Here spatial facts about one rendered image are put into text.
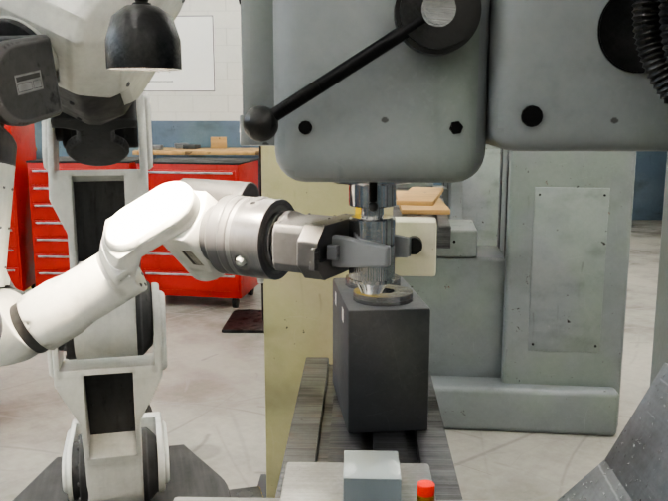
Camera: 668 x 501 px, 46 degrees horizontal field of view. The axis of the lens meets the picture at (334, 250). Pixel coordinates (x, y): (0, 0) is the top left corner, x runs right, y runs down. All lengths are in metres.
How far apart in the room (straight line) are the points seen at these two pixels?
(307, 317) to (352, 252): 1.84
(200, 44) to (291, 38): 9.32
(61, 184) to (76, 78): 0.33
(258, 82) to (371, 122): 0.14
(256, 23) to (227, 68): 9.16
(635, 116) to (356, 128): 0.23
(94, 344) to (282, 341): 1.31
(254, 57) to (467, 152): 0.23
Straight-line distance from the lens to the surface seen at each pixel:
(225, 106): 9.94
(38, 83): 1.00
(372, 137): 0.69
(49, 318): 0.93
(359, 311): 1.13
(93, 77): 1.07
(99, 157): 1.42
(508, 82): 0.69
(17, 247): 5.98
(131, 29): 0.79
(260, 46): 0.78
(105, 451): 1.56
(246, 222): 0.83
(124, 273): 0.90
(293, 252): 0.80
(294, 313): 2.61
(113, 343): 1.40
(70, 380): 1.45
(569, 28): 0.70
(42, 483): 1.91
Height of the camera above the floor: 1.38
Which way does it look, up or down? 10 degrees down
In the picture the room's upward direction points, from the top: straight up
